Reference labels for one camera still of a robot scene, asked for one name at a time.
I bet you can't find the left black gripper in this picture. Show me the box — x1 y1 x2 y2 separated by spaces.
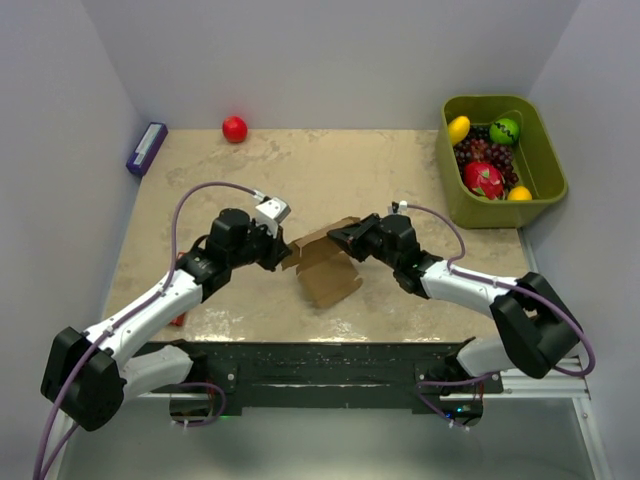
228 219 292 273

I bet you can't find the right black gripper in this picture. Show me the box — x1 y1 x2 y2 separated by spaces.
327 214 400 270

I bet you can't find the brown cardboard box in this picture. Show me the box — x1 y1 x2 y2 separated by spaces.
281 216 363 309

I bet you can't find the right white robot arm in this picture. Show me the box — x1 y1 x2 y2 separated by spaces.
327 214 580 393

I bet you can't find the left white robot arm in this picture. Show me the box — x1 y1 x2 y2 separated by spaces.
41 198 291 431

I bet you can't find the red rectangular box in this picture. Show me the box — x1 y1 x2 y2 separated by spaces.
169 313 187 327

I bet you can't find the purple rectangular box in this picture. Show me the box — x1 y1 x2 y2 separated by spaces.
126 122 168 178

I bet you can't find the red tomato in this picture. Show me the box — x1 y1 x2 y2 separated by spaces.
222 116 248 144

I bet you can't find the red dragon fruit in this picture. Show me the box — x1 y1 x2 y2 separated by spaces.
463 161 505 200

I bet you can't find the yellow lemon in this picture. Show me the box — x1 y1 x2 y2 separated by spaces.
447 116 471 146

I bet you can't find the purple grapes bunch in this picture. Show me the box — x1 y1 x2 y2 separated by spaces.
453 126 519 188

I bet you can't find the small yellow orange fruit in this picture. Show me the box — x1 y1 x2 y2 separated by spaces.
507 186 533 201

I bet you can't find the green striped fruit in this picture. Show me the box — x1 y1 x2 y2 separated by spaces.
489 118 520 146

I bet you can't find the green plastic bin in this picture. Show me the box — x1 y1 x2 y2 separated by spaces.
435 95 568 229

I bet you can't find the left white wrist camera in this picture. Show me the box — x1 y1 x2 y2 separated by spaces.
255 197 291 238

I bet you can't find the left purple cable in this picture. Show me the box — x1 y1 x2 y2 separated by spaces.
32 181 264 480

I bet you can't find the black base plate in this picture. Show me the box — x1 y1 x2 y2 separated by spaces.
154 341 503 422

